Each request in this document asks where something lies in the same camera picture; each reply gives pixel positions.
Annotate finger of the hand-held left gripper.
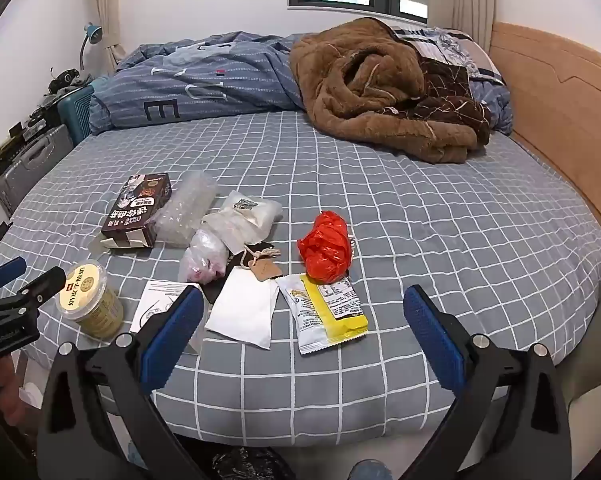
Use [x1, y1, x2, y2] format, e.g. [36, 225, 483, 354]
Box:
[0, 256, 28, 300]
[0, 266, 67, 314]

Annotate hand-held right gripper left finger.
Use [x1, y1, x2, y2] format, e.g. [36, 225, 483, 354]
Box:
[36, 285, 206, 480]

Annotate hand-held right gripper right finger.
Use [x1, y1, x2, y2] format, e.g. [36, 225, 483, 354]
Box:
[403, 284, 573, 480]

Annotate white printed leaflet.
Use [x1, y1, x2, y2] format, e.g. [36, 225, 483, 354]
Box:
[130, 280, 204, 356]

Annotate yellow cup with lid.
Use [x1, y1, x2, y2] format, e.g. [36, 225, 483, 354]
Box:
[55, 259, 125, 338]

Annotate black foil packet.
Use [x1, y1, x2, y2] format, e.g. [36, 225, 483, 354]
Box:
[199, 280, 228, 307]

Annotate clear plastic bag pink contents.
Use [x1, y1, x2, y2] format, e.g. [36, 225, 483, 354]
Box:
[179, 227, 230, 285]

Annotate yellow white snack wrapper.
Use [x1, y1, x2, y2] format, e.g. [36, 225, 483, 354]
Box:
[276, 274, 369, 356]

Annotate kraft paper tag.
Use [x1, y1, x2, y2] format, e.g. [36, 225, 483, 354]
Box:
[248, 255, 284, 282]

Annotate clear bubble wrap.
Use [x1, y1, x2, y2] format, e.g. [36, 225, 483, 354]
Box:
[153, 170, 218, 248]

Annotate dark brown snack box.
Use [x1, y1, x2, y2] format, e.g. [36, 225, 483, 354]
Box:
[100, 173, 173, 251]

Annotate white cloth drawstring bag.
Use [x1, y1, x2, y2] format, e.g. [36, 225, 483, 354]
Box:
[202, 191, 284, 256]

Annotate red plastic bag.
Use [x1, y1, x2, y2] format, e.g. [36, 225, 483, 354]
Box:
[297, 211, 355, 284]

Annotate person's left hand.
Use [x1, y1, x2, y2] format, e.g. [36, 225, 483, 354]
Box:
[0, 355, 27, 427]

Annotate grey suitcase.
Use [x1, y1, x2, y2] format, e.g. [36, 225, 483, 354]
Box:
[0, 124, 75, 217]

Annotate black paper tag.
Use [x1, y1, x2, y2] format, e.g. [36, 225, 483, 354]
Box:
[240, 241, 277, 262]

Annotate dark small boxes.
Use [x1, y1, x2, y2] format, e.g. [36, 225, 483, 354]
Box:
[0, 105, 64, 161]

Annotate blue slipper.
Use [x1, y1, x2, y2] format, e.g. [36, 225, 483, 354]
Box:
[347, 459, 393, 480]

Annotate teal suitcase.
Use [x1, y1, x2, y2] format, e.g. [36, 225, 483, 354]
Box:
[55, 84, 96, 147]

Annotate blue desk lamp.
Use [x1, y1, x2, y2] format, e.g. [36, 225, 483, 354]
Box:
[78, 22, 104, 73]

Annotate blue striped duvet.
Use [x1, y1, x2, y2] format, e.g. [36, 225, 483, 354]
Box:
[88, 31, 513, 136]

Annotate brown fleece blanket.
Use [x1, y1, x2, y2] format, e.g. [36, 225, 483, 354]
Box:
[289, 16, 493, 165]

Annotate wooden headboard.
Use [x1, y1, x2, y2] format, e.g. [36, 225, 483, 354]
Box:
[490, 21, 601, 261]

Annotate patterned pillow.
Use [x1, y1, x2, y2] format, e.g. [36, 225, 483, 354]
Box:
[390, 22, 506, 86]

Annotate dark cable bundle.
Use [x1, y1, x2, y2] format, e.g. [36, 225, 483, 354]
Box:
[48, 67, 94, 93]

